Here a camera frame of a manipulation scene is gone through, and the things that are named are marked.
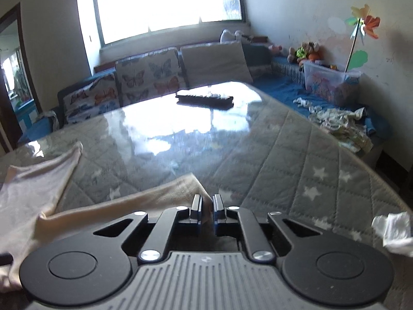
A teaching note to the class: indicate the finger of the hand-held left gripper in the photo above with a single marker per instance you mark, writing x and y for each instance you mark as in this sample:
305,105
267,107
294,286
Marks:
6,259

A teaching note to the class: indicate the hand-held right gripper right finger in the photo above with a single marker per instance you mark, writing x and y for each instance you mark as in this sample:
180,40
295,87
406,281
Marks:
217,213

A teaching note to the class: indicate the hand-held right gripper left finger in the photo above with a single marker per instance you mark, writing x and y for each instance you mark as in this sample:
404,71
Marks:
196,213

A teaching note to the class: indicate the cream cloth garment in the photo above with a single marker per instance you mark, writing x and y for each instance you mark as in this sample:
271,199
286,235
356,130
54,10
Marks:
32,184

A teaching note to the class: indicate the pile of patterned clothes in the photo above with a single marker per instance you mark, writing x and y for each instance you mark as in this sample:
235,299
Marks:
345,127

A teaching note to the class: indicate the grey star quilted table cover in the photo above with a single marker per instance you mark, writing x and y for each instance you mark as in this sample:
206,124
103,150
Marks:
274,168

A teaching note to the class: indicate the black rectangular box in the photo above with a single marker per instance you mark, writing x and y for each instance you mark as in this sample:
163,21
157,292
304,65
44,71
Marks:
205,98

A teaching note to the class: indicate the teal cabinet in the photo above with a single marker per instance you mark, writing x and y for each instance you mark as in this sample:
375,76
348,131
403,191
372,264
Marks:
27,116

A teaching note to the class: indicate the butterfly print cushion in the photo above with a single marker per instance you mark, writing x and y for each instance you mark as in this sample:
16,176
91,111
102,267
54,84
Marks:
148,74
92,97

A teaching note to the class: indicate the plain grey cushion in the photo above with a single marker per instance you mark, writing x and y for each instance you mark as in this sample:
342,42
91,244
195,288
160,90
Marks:
214,63

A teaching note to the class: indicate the pink plush toy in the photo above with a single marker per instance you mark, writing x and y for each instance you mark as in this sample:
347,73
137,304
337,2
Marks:
276,49

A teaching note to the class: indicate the clear plastic storage box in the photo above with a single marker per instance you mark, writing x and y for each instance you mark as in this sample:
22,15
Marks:
332,82

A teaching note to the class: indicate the crumpled white tissue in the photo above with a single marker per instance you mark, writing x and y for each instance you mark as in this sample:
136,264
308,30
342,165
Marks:
392,232

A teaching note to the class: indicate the white plush toy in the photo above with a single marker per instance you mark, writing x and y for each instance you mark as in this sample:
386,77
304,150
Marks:
230,36

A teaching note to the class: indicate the stuffed toys pile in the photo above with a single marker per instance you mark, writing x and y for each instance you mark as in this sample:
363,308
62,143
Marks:
311,50

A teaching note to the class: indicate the large window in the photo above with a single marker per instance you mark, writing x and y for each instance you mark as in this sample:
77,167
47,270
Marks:
167,3

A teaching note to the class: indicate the colourful paper pinwheel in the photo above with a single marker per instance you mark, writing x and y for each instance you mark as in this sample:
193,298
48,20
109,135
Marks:
364,22

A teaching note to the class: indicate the dark wooden door frame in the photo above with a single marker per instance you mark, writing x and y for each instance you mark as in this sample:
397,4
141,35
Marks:
13,80

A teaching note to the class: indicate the green leaf wall sticker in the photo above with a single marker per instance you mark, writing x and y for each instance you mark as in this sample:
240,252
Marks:
358,58

